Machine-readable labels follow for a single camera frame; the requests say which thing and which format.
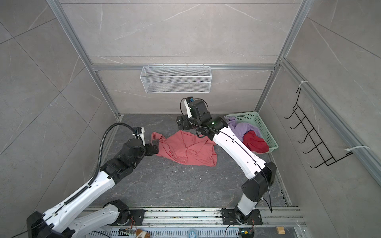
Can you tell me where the pink t shirt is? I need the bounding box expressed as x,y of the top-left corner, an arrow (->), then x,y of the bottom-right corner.
151,131 -> 217,167

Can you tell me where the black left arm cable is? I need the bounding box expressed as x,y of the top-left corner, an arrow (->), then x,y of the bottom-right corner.
88,122 -> 138,185

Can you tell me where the dark red t shirt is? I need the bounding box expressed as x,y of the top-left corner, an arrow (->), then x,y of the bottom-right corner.
243,131 -> 269,154

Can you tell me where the white cable tie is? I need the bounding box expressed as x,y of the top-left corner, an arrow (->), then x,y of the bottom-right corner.
344,145 -> 371,151

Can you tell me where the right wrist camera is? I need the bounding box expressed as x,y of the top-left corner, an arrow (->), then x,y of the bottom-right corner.
184,97 -> 208,119

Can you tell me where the white slotted cable duct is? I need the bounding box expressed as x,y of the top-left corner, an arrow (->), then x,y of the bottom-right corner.
113,227 -> 239,238

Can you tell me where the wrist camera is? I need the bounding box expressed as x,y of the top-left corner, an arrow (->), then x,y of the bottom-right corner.
184,97 -> 208,119
134,127 -> 145,146

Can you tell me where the lilac t shirt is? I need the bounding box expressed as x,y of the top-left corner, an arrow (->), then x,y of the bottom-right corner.
224,116 -> 263,142

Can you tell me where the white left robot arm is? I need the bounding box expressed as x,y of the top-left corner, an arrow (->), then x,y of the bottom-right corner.
27,138 -> 159,238

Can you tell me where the aluminium rail frame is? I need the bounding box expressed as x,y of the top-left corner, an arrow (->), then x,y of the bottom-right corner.
69,207 -> 306,231

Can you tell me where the green plastic basket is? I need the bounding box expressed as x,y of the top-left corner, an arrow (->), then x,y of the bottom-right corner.
227,112 -> 278,154

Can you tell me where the green electronics board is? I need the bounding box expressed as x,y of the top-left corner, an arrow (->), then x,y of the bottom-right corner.
238,229 -> 254,238

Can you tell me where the brown white round object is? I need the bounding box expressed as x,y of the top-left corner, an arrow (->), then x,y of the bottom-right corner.
136,229 -> 150,238

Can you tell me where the black wire hook rack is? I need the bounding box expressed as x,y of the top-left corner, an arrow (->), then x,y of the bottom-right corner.
285,88 -> 354,169

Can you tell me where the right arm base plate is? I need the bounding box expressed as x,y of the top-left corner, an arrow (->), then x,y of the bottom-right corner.
220,208 -> 263,226

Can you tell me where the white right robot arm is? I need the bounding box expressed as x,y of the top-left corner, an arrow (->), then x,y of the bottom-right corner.
176,113 -> 277,223

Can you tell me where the white wire mesh basket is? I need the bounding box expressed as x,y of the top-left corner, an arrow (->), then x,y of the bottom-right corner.
140,66 -> 212,94

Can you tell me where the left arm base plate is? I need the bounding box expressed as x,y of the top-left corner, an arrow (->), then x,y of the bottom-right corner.
116,209 -> 145,226

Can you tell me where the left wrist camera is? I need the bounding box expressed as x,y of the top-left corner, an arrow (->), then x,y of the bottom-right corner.
134,127 -> 145,146

